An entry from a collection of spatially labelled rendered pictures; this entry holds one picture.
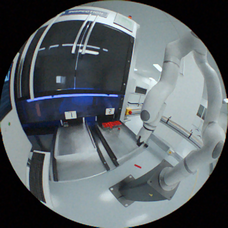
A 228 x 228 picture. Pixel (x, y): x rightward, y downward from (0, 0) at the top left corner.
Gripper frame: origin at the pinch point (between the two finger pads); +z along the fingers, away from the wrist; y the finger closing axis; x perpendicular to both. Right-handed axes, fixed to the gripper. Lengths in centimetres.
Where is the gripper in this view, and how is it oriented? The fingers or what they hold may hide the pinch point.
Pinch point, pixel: (139, 143)
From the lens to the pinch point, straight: 50.8
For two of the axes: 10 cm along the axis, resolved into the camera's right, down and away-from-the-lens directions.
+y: -8.5, 0.9, -5.1
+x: 5.0, 4.5, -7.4
